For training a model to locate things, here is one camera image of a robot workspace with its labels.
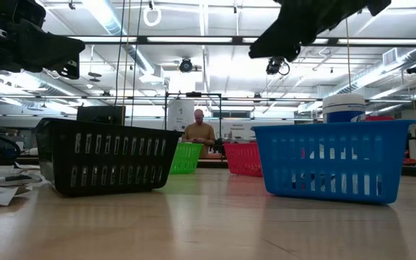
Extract red plastic basket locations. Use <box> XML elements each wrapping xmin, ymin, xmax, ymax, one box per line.
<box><xmin>223</xmin><ymin>142</ymin><xmax>264</xmax><ymax>178</ymax></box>

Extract LED light bar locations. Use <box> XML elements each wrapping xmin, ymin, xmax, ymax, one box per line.
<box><xmin>84</xmin><ymin>36</ymin><xmax>137</xmax><ymax>43</ymax></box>
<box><xmin>242</xmin><ymin>37</ymin><xmax>330</xmax><ymax>45</ymax></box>
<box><xmin>337</xmin><ymin>38</ymin><xmax>416</xmax><ymax>46</ymax></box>
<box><xmin>146</xmin><ymin>36</ymin><xmax>233</xmax><ymax>43</ymax></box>

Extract red storage bin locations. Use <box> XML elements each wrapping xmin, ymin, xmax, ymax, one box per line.
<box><xmin>365</xmin><ymin>114</ymin><xmax>396</xmax><ymax>122</ymax></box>

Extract disinfectant wipes canister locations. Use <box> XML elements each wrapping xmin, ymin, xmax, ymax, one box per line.
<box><xmin>322</xmin><ymin>92</ymin><xmax>367</xmax><ymax>124</ymax></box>

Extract green plastic basket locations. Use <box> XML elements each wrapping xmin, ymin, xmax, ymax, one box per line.
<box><xmin>169</xmin><ymin>142</ymin><xmax>204</xmax><ymax>176</ymax></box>

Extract blue plastic basket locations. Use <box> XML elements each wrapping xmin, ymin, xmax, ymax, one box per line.
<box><xmin>251</xmin><ymin>119</ymin><xmax>416</xmax><ymax>206</ymax></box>

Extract black aluminium table frame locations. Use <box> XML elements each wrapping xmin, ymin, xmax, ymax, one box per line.
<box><xmin>0</xmin><ymin>34</ymin><xmax>416</xmax><ymax>180</ymax></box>

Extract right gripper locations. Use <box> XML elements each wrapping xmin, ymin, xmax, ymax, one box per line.
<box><xmin>248</xmin><ymin>0</ymin><xmax>392</xmax><ymax>63</ymax></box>

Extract person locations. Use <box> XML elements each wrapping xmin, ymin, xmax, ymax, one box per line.
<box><xmin>181</xmin><ymin>108</ymin><xmax>216</xmax><ymax>159</ymax></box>

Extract white cable ring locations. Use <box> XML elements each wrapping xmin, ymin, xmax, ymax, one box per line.
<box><xmin>142</xmin><ymin>6</ymin><xmax>163</xmax><ymax>27</ymax></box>

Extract background black rig frame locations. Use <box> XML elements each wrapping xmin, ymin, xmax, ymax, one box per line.
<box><xmin>163</xmin><ymin>91</ymin><xmax>223</xmax><ymax>145</ymax></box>

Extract black overhead camera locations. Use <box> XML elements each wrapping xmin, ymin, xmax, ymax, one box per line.
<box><xmin>178</xmin><ymin>56</ymin><xmax>194</xmax><ymax>74</ymax></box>
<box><xmin>265</xmin><ymin>56</ymin><xmax>290</xmax><ymax>76</ymax></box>

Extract white poster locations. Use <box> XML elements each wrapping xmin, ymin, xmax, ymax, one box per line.
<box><xmin>168</xmin><ymin>99</ymin><xmax>195</xmax><ymax>133</ymax></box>

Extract black plastic basket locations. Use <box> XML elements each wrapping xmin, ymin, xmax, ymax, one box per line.
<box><xmin>34</xmin><ymin>117</ymin><xmax>184</xmax><ymax>198</ymax></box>

